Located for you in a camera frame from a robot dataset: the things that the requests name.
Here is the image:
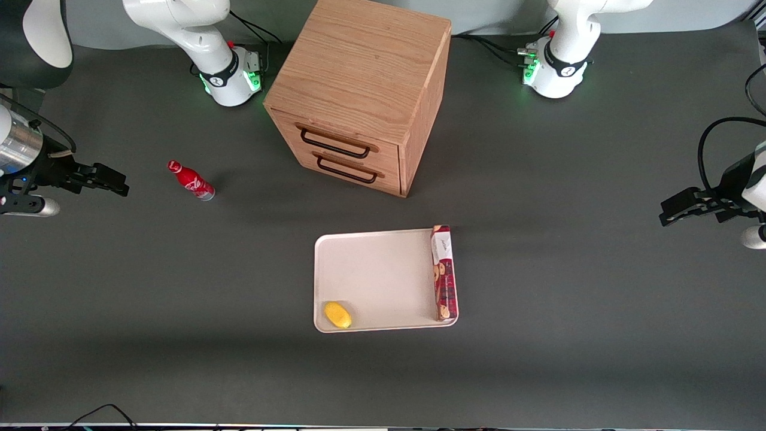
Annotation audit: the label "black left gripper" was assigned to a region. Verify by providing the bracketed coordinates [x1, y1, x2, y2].
[659, 151, 763, 227]

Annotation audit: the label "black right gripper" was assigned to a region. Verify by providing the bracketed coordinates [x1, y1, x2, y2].
[0, 154, 130, 211]

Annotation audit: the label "red coke bottle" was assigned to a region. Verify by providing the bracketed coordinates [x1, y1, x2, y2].
[167, 160, 216, 202]

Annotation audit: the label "white plastic tray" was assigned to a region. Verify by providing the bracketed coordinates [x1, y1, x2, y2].
[313, 227, 460, 334]

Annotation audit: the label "red cookie box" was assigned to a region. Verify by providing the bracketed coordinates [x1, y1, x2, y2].
[430, 224, 459, 323]

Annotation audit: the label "yellow lemon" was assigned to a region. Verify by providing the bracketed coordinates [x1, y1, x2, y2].
[323, 301, 353, 330]

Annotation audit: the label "wooden drawer cabinet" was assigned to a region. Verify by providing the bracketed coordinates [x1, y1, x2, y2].
[263, 0, 453, 199]

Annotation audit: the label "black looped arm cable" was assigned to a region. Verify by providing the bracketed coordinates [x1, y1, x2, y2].
[697, 116, 766, 201]

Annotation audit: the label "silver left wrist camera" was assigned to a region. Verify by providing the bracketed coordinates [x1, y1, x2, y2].
[740, 224, 766, 250]

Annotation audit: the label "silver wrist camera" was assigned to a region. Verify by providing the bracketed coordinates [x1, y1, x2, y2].
[740, 224, 766, 250]
[0, 195, 61, 218]

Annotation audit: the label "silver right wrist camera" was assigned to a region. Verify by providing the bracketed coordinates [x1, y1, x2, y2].
[0, 195, 61, 218]

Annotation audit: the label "black curved cable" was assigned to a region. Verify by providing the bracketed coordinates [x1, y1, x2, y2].
[744, 62, 766, 118]

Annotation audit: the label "black table edge cable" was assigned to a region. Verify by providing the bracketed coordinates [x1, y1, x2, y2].
[60, 403, 139, 431]

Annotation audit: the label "black long drawer handle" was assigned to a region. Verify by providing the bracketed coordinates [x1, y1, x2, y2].
[299, 127, 372, 160]

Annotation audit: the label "black short drawer handle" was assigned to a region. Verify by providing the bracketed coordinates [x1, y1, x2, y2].
[315, 156, 379, 185]

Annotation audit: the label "black left base cables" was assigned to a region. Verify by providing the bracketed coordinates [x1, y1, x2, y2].
[451, 17, 558, 71]

